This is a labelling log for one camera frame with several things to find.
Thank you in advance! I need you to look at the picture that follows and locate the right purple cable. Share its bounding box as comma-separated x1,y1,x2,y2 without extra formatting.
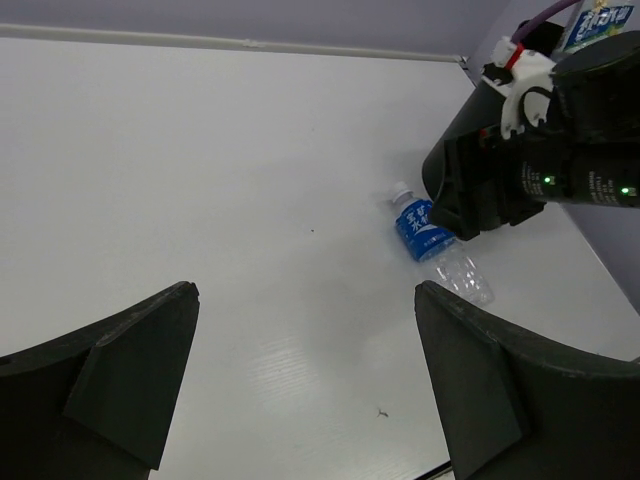
514,0,584,39

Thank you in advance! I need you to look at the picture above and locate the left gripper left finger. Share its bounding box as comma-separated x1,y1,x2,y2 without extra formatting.
1,282,200,479

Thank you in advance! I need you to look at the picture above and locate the blue label bottle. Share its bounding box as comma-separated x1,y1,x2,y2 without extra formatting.
390,182,495,306

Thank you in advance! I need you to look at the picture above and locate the green white label bottle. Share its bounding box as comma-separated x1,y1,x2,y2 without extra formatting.
560,1,635,53

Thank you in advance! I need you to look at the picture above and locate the black cylindrical bin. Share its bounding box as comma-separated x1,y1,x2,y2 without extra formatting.
421,21,564,200

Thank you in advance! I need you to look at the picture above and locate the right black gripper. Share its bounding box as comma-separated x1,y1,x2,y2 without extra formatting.
429,31,639,241

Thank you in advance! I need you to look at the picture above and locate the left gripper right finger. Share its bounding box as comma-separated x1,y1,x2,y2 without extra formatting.
414,281,639,479

